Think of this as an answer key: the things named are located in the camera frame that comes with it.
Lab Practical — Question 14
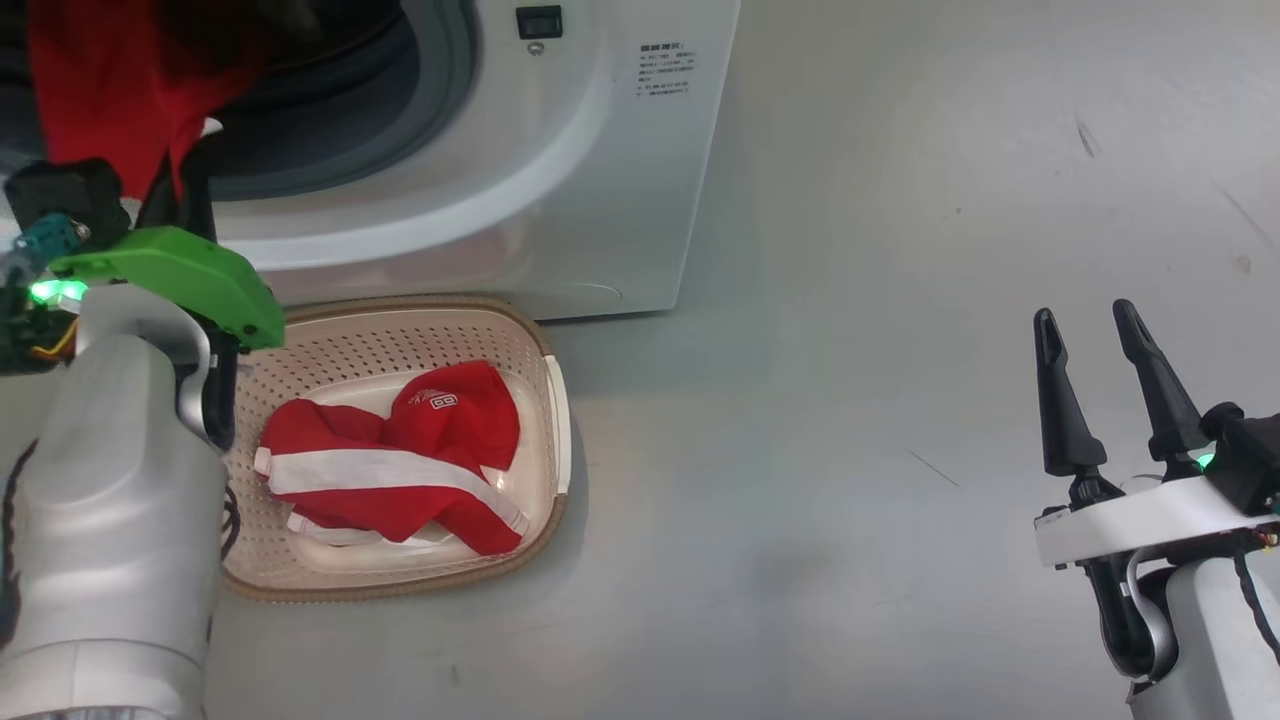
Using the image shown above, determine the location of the red garment with white stripes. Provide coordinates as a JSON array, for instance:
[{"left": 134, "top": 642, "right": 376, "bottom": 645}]
[{"left": 253, "top": 360, "right": 531, "bottom": 556}]

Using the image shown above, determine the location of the cream perforated laundry basket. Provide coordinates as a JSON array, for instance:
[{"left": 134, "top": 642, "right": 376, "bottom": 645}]
[{"left": 205, "top": 293, "right": 573, "bottom": 603}]

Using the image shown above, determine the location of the teal plug left gripper cable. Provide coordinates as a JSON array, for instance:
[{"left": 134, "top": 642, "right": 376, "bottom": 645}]
[{"left": 0, "top": 213, "right": 89, "bottom": 286}]

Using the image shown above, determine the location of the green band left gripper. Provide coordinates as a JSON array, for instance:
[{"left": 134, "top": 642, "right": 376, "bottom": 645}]
[{"left": 50, "top": 135, "right": 286, "bottom": 351}]

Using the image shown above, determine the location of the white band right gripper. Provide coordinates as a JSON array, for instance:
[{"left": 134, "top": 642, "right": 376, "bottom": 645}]
[{"left": 1033, "top": 298, "right": 1280, "bottom": 569}]

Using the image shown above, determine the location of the white washing machine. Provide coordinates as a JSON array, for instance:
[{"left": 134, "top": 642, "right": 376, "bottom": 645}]
[{"left": 0, "top": 0, "right": 741, "bottom": 323}]

